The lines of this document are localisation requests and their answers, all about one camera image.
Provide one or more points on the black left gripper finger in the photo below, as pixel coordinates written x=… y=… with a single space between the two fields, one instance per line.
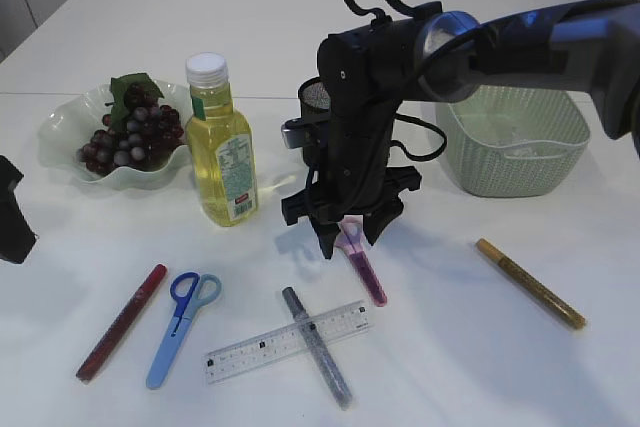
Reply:
x=17 y=237

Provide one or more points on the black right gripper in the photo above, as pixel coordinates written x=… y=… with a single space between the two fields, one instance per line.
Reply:
x=348 y=181

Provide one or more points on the pink scissors purple sheath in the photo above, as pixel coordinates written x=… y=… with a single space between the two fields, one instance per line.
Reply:
x=349 y=241

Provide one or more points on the yellow tea drink bottle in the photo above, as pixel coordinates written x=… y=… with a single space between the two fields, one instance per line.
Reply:
x=220 y=142

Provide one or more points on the purple artificial grape bunch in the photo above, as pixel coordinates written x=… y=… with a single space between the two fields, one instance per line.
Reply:
x=141 y=130

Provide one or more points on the clear plastic sheet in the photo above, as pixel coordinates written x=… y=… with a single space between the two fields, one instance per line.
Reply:
x=513 y=142

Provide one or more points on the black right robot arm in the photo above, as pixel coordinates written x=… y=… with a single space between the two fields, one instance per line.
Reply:
x=589 y=46

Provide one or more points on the clear plastic ruler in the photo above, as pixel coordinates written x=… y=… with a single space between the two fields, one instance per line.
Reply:
x=279 y=344

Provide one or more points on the pale green wavy glass plate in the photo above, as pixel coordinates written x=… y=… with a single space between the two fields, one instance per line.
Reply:
x=71 y=125

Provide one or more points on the red glitter marker pen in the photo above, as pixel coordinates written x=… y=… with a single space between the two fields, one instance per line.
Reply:
x=116 y=332

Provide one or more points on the black mesh pen holder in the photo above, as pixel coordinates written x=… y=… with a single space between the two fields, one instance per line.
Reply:
x=314 y=100

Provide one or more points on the silver glitter marker pen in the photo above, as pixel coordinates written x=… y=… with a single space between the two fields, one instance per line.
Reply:
x=323 y=359

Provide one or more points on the gold glitter marker pen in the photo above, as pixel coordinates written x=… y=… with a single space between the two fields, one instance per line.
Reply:
x=544 y=296

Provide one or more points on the green plastic woven basket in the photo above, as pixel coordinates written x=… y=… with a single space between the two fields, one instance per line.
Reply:
x=480 y=169

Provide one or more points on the blue scissors with sheath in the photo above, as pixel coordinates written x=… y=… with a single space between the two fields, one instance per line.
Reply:
x=190 y=291

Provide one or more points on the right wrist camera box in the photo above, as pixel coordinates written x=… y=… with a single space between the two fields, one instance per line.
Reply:
x=304 y=133

